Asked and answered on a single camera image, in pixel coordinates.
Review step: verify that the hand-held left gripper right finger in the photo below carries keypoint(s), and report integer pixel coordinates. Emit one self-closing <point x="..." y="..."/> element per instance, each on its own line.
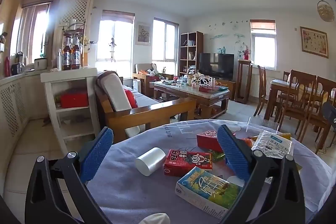
<point x="233" y="153"/>

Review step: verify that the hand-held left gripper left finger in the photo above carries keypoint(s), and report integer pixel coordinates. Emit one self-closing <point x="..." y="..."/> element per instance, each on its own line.
<point x="95" y="155"/>

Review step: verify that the red milk carton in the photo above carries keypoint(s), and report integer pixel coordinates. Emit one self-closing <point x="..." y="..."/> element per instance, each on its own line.
<point x="187" y="163"/>
<point x="207" y="141"/>

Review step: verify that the yellow packet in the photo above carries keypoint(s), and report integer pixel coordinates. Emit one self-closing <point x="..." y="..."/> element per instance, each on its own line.
<point x="284" y="136"/>

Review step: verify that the person's left hand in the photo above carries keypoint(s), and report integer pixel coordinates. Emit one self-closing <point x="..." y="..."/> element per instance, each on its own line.
<point x="155" y="219"/>

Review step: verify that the orange tangerine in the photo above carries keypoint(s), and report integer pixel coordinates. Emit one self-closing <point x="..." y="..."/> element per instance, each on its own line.
<point x="245" y="142"/>

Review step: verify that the green gum packet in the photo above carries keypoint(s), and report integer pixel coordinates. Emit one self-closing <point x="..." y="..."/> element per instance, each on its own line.
<point x="216" y="157"/>

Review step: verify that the wooden dining chair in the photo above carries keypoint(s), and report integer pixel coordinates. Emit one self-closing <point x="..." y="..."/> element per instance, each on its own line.
<point x="302" y="82"/>
<point x="324" y="87"/>
<point x="262" y="77"/>

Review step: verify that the white labelled packet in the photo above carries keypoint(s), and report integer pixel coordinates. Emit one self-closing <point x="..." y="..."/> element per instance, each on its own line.
<point x="273" y="145"/>

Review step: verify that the clear plastic box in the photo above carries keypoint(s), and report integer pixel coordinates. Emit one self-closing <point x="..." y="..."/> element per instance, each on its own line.
<point x="262" y="124"/>

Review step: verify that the purple floral tablecloth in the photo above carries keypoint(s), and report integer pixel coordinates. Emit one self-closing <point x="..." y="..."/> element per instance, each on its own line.
<point x="126" y="187"/>

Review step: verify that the blue green drink carton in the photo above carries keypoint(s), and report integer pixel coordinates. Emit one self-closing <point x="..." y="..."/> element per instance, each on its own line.
<point x="207" y="191"/>

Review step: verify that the white tape roll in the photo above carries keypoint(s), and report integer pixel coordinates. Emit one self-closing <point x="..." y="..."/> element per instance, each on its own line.
<point x="149" y="162"/>

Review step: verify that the red box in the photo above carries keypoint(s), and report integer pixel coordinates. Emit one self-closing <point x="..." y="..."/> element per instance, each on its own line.
<point x="74" y="99"/>

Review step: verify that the wooden dining table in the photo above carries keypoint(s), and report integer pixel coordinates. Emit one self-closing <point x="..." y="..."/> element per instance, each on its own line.
<point x="278" y="83"/>

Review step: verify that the white sofa cushion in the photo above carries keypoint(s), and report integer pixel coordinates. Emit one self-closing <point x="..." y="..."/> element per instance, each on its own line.
<point x="115" y="92"/>

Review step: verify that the red cushion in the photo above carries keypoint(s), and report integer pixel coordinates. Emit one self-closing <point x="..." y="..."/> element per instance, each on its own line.
<point x="131" y="99"/>

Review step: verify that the wooden coffee table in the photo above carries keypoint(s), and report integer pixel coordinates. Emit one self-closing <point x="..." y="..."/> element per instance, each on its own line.
<point x="189" y="100"/>

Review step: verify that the wooden sofa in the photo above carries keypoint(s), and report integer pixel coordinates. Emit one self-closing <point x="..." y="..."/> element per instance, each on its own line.
<point x="157" y="112"/>

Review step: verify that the tall wooden plant stand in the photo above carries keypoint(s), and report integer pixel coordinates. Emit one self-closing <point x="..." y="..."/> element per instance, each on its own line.
<point x="244" y="77"/>

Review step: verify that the white shelf unit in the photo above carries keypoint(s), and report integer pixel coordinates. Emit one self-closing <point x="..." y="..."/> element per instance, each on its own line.
<point x="68" y="74"/>

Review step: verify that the black television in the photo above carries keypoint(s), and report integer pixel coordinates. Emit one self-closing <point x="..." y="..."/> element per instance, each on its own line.
<point x="216" y="66"/>

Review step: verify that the glass window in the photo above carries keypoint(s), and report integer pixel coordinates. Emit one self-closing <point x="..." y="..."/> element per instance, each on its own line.
<point x="34" y="32"/>
<point x="263" y="48"/>
<point x="165" y="40"/>
<point x="115" y="40"/>

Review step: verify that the white kitchen counter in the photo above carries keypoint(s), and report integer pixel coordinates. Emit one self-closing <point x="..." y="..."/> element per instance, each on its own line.
<point x="13" y="103"/>

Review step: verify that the wooden armchair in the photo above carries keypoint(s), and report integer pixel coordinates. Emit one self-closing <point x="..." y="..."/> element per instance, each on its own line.
<point x="143" y="69"/>

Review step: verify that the red flower vase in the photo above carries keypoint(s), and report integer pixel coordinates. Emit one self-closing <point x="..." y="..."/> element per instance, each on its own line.
<point x="246" y="54"/>

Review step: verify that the brown beer bottle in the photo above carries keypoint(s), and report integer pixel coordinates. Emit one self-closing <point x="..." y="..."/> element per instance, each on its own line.
<point x="66" y="56"/>
<point x="75" y="56"/>

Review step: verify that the gold pendant lamp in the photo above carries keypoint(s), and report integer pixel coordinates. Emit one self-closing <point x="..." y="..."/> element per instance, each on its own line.
<point x="325" y="11"/>

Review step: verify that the wooden bookshelf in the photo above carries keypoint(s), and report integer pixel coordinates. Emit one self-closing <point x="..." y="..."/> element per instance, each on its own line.
<point x="199" y="43"/>

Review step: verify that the red bottle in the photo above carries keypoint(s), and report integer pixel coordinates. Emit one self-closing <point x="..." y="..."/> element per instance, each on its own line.
<point x="7" y="67"/>

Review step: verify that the framed flower painting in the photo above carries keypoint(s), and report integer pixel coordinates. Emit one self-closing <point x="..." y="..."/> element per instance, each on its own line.
<point x="143" y="33"/>

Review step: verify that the white lattice cabinet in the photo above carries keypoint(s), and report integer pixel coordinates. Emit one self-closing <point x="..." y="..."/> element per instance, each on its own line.
<point x="76" y="3"/>

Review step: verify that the gold framed wall picture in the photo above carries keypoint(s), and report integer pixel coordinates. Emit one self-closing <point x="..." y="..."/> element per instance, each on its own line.
<point x="314" y="42"/>

